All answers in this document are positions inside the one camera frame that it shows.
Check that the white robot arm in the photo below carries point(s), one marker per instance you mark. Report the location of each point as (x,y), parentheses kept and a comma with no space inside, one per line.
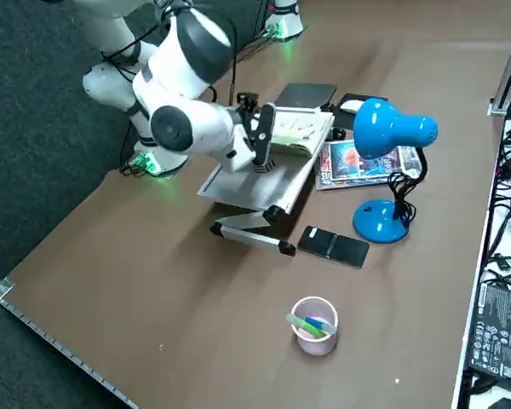
(166,76)
(287,23)

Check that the aluminium table edge rail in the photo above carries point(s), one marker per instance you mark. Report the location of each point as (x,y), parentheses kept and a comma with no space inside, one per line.
(47,336)

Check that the white folding reading stand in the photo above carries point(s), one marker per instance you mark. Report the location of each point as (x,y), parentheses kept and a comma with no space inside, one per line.
(255,191)

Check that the pink mesh pen cup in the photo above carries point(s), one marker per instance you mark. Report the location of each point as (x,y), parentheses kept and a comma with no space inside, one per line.
(315,343)

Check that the green highlighter pen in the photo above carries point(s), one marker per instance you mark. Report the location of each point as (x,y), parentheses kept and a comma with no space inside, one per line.
(313,329)

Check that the black mouse pad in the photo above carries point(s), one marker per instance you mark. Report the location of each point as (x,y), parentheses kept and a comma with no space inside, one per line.
(342,121)

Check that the grey closed laptop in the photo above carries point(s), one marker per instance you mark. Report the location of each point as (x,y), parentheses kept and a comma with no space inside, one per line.
(304,96)

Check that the white computer mouse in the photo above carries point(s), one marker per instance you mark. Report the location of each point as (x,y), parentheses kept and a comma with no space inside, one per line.
(350,106)

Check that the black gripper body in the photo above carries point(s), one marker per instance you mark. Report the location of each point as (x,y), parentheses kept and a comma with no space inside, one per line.
(242,125)

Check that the green-covered paperback book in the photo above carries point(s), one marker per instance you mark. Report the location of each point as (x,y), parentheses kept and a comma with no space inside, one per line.
(302,132)

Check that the black labelled power adapter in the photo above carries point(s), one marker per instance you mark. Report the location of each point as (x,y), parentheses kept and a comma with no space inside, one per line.
(498,328)

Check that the comic magazine with pale cover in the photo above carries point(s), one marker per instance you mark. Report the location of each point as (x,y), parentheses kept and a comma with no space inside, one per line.
(409,162)

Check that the black folding phone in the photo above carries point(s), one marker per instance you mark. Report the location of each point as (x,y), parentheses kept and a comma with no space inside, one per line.
(332,247)

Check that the blue pen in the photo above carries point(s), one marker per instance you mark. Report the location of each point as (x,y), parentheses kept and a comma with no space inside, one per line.
(313,321)

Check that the aluminium camera post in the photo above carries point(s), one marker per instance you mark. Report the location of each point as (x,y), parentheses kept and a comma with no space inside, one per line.
(509,59)

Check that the blue desk lamp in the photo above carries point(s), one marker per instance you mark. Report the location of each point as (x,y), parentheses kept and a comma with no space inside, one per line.
(383,123)

